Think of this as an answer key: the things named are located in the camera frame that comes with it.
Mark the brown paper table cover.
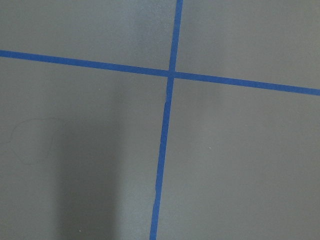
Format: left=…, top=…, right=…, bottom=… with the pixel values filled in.
left=0, top=0, right=320, bottom=240

